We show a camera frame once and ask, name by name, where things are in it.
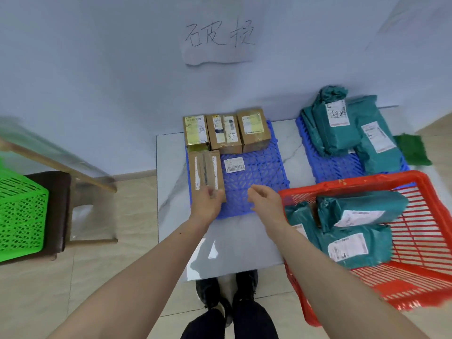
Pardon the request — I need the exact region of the long teal mailer bag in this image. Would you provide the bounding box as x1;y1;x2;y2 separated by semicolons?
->
347;95;403;175

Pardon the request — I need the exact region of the person's left leg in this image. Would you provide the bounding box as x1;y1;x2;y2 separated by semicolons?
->
180;308;226;339

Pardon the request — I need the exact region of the person's right leg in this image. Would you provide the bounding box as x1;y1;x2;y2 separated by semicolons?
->
231;299;280;339

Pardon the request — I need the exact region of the yellow label cardboard box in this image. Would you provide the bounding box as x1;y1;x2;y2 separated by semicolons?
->
183;114;211;153

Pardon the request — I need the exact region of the large taped cardboard box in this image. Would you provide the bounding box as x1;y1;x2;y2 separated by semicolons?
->
187;150;227;203

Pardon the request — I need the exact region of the person's leg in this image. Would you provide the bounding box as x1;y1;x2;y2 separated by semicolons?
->
231;299;280;339
180;308;226;339

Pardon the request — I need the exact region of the green cloth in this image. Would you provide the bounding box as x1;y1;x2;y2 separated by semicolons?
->
393;133;433;166

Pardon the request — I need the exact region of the person's black left shoe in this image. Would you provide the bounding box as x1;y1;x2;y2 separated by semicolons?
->
195;277;221;309

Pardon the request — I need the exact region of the taped brown cardboard box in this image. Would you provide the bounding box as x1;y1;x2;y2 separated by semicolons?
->
206;113;243;155

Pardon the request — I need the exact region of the wooden chair dark seat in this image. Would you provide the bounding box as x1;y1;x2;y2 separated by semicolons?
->
0;136;119;265

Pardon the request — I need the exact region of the small cardboard box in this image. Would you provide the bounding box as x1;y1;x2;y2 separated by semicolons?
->
236;108;273;154

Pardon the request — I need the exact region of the torn-edge paper wall sign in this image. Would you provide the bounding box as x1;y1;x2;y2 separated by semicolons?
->
180;14;264;66

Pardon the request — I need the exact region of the handwritten label teal mailer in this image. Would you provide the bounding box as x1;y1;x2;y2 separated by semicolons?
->
312;85;361;156

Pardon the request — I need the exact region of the person's right forearm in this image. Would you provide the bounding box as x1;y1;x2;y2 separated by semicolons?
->
274;222;430;339

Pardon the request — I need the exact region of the person's left forearm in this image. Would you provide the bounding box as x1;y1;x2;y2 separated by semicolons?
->
46;217;212;339

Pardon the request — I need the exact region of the person's black right shoe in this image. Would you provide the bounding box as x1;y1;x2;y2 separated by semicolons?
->
233;270;259;304

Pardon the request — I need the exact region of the person's black shoe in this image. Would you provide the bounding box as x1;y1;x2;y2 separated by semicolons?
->
195;277;221;309
233;270;259;304

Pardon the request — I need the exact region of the white barcode sticker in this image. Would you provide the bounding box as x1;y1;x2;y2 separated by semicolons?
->
224;157;246;173

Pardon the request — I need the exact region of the green plastic basket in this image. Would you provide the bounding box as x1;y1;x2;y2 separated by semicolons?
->
0;158;49;263

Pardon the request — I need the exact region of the red plastic basket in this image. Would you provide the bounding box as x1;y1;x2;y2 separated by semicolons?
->
278;170;452;328

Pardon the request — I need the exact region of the person's right hand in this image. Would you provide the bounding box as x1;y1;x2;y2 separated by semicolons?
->
247;184;289;241

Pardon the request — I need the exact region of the blue plastic pallet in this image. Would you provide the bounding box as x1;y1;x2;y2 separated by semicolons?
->
296;114;411;184
185;120;290;220

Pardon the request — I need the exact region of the person's left hand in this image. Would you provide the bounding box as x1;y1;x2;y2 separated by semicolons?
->
190;185;226;226

